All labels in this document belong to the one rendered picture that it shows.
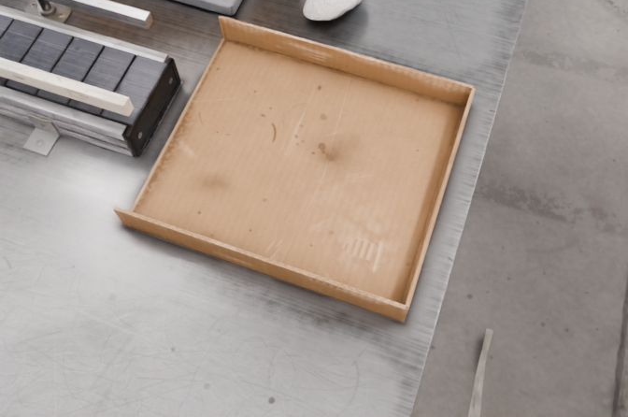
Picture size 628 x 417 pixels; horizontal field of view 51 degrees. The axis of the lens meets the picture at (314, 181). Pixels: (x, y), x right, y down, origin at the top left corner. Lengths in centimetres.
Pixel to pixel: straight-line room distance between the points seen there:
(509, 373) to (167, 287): 100
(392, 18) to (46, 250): 47
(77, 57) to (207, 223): 24
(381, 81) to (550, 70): 119
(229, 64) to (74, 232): 26
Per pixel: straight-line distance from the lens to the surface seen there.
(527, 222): 166
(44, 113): 76
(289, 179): 70
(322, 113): 74
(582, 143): 181
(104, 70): 76
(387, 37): 81
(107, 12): 70
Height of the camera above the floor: 145
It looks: 63 degrees down
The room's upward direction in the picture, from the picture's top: 2 degrees counter-clockwise
